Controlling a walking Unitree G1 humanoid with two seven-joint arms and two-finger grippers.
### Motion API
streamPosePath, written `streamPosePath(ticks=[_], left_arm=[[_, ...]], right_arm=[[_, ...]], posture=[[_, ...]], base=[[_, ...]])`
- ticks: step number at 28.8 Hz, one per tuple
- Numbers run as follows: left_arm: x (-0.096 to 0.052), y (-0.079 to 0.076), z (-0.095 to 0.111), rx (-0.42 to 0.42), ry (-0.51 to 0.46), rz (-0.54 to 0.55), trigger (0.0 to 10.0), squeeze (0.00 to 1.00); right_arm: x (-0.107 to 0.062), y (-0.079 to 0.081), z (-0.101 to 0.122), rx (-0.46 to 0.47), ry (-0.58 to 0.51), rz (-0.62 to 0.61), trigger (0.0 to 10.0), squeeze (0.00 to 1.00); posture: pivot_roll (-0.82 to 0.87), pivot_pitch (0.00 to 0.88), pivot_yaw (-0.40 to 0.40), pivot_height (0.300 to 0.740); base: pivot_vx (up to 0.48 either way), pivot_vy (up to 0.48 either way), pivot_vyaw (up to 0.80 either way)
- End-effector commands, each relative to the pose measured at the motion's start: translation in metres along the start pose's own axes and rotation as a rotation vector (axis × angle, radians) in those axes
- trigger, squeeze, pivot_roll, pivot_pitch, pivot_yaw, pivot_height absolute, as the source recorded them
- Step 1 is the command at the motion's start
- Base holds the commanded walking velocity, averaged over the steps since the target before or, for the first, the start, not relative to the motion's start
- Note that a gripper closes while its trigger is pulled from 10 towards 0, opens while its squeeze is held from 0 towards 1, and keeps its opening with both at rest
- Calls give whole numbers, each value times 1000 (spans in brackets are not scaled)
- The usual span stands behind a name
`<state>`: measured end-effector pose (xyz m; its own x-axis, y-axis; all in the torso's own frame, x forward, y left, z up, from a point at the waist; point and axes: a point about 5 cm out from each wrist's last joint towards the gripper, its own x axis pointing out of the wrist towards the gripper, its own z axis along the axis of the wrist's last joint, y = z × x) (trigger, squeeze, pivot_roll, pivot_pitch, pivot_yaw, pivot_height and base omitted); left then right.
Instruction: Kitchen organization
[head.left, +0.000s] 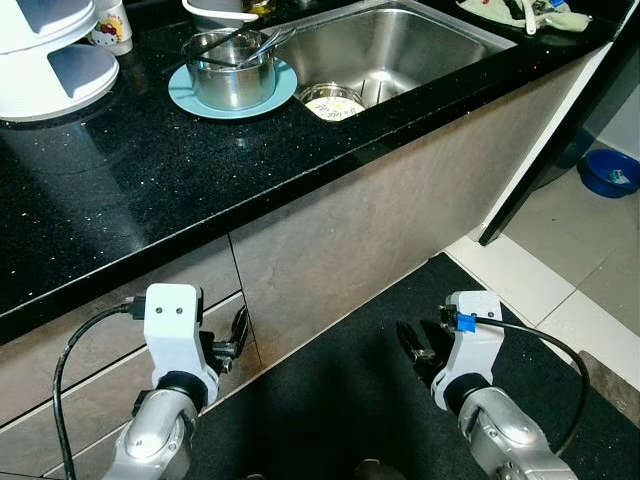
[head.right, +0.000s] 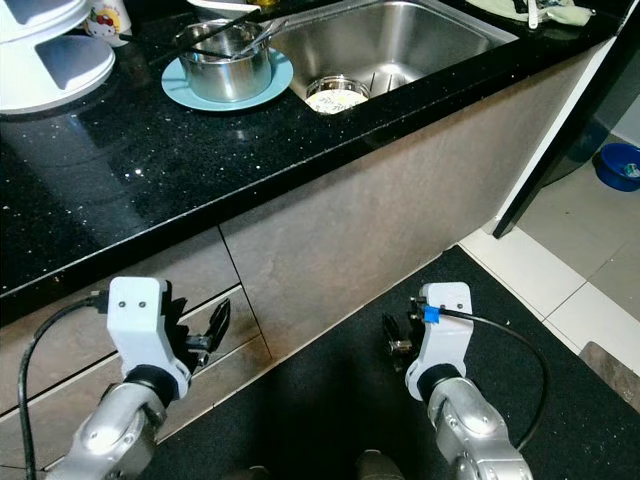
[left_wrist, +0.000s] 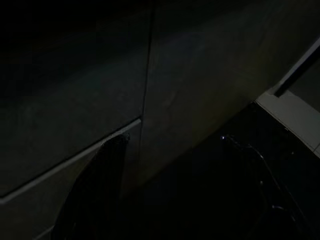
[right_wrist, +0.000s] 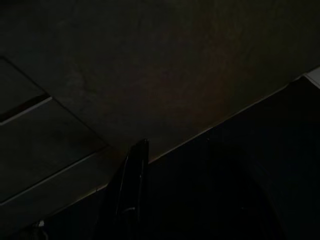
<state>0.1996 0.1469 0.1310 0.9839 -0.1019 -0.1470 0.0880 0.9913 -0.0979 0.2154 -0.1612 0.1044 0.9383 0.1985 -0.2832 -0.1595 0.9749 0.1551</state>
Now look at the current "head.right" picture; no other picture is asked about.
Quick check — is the white ring hose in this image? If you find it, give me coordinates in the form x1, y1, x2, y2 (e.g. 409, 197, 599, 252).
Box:
185, 0, 266, 13

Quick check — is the white cartoon print mug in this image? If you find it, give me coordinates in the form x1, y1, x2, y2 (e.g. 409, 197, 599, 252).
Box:
87, 0, 133, 49

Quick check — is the white plastic utensil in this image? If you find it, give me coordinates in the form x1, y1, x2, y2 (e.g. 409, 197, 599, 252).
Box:
523, 0, 547, 30

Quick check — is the black cabinet side panel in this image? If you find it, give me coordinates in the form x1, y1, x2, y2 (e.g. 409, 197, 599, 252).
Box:
493, 0, 640, 239

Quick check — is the grey right robot foot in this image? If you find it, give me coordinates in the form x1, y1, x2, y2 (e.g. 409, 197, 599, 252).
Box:
353, 448, 408, 480

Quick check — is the brown doormat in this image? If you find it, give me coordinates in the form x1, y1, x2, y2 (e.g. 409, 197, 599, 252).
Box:
582, 340, 640, 411

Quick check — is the grey stone cabinet front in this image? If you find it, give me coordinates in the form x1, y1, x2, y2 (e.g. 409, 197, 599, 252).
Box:
0, 40, 616, 480

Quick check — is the pale green cloth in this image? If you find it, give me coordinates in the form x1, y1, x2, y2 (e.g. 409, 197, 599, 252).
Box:
463, 0, 596, 28

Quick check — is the steel spoon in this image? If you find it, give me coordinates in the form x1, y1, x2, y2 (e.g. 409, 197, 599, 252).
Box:
238, 18, 293, 59

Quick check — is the large deep steel bowl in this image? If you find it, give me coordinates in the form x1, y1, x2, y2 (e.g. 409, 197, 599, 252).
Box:
175, 20, 273, 103

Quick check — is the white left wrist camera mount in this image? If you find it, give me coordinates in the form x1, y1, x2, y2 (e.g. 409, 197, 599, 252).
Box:
107, 277, 193, 399

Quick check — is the black floor mat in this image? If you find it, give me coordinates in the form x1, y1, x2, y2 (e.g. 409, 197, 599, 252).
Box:
140, 245, 640, 480

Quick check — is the small ribbed steel bowl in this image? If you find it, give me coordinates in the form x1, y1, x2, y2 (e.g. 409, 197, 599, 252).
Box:
304, 75, 371, 96

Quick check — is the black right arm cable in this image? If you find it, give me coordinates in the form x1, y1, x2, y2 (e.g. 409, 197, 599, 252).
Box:
422, 305, 551, 453

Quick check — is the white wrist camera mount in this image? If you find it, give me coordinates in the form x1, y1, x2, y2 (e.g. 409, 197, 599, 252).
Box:
107, 277, 193, 399
405, 282, 474, 403

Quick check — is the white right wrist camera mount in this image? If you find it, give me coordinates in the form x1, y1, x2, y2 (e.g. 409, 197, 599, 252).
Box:
405, 282, 474, 403

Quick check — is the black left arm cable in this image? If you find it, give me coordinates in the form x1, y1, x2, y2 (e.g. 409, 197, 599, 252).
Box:
17, 288, 113, 480

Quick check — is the stainless steel sink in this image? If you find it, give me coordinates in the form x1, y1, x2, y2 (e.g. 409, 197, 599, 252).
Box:
265, 0, 521, 116

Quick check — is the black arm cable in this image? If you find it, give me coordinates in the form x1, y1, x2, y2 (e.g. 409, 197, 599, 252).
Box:
422, 305, 551, 453
17, 288, 113, 480

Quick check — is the white tiered plastic container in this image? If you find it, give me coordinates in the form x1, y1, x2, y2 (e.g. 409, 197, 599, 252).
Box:
0, 0, 116, 116

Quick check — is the yellow floral print plate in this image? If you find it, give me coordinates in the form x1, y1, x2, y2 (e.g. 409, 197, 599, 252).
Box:
306, 85, 371, 115

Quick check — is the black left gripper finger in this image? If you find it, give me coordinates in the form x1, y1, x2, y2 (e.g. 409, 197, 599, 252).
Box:
204, 298, 233, 346

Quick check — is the black chopstick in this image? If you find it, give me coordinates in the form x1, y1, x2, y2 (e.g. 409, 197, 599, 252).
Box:
178, 12, 259, 51
190, 40, 266, 59

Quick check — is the blue plastic floor bowl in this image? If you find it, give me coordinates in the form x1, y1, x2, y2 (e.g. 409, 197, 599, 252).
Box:
593, 141, 640, 193

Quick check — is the light blue plate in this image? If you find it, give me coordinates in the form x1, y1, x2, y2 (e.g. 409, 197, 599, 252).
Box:
160, 47, 296, 112

